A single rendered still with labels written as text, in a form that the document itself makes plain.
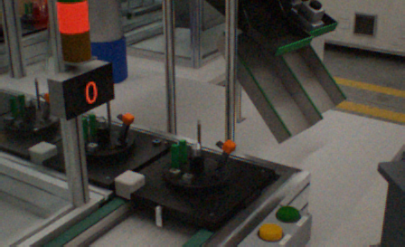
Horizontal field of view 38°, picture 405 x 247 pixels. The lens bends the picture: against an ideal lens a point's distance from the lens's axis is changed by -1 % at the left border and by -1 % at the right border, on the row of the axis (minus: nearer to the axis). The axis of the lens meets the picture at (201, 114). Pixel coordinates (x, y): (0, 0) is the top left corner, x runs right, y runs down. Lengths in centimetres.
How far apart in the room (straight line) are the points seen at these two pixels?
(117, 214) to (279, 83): 51
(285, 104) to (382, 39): 392
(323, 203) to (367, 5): 401
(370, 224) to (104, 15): 115
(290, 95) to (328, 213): 30
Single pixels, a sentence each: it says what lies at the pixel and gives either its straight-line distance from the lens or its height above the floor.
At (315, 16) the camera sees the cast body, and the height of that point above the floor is 124.
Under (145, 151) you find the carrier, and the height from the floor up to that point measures 97.
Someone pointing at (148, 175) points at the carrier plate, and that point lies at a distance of 124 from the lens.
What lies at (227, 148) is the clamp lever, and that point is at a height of 106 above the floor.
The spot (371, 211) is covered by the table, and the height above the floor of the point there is 86.
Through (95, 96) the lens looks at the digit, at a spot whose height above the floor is 119.
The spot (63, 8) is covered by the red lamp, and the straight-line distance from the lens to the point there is 100.
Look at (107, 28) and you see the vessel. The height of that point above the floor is 106.
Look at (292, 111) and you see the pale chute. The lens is 141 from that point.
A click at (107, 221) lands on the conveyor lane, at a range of 117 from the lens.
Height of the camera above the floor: 157
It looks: 23 degrees down
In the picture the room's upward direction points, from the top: 1 degrees counter-clockwise
